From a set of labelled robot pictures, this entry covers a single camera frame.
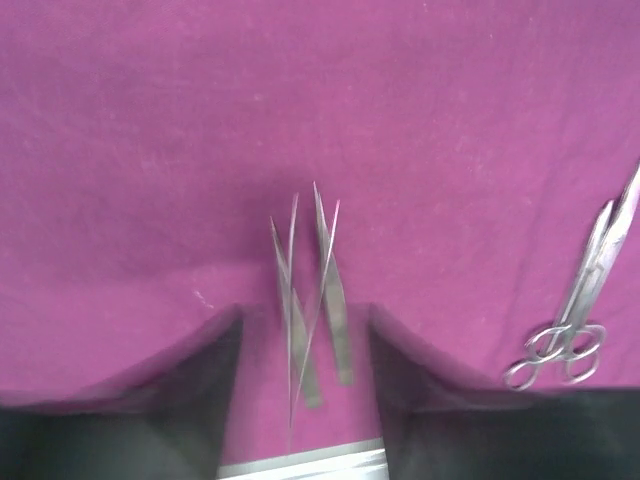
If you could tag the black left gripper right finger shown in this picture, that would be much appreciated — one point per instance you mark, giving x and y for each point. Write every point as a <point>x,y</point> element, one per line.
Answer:
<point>441,420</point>

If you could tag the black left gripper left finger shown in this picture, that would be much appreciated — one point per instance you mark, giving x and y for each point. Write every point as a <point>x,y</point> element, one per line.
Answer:
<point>163,418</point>

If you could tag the thin pointed steel tweezers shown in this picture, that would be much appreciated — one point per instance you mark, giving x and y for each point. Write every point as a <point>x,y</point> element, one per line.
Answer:
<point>312,310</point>

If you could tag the steel needle holder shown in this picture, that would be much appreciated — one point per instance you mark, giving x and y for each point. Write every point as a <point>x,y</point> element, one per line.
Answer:
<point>624,208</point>

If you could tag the steel forceps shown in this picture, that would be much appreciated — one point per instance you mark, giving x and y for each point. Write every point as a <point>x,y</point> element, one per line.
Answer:
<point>332,290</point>

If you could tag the purple cloth wrap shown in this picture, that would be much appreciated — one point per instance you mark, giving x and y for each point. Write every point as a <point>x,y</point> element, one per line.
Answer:
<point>145,145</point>

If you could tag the steel surgical scissors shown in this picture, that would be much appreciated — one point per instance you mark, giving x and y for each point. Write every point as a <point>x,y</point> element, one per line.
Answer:
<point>570,339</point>

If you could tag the aluminium front rail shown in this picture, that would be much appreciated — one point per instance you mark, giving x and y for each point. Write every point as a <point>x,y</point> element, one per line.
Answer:
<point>357,460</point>

